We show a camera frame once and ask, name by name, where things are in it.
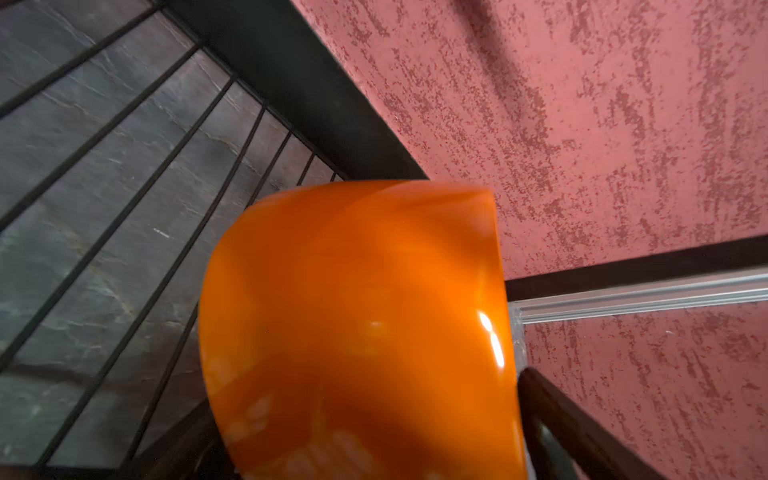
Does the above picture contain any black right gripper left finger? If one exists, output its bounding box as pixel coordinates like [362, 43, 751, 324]
[113, 400, 240, 479]

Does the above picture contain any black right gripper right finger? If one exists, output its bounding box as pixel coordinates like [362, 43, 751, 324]
[517, 367, 663, 479]

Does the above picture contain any orange plastic bowl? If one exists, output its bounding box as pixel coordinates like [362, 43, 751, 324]
[199, 180, 527, 479]

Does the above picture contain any black wire dish rack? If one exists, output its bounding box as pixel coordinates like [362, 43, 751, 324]
[1, 1, 767, 479]

